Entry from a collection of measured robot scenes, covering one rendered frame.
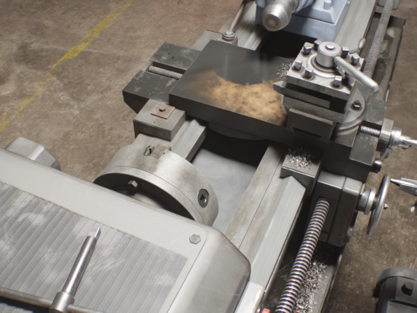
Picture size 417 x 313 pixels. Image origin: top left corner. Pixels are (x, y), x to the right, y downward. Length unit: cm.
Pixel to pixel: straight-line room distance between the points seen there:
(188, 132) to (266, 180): 28
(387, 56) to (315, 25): 92
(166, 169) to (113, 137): 184
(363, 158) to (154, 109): 64
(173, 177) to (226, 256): 28
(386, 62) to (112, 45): 173
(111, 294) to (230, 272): 17
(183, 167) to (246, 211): 43
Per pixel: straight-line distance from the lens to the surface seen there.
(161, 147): 103
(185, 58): 182
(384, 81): 265
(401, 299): 208
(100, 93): 310
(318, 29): 198
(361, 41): 168
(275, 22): 161
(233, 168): 165
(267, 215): 139
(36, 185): 83
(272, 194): 144
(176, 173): 98
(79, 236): 75
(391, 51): 288
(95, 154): 274
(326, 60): 134
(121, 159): 103
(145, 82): 172
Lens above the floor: 194
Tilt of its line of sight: 44 degrees down
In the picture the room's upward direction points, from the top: 1 degrees clockwise
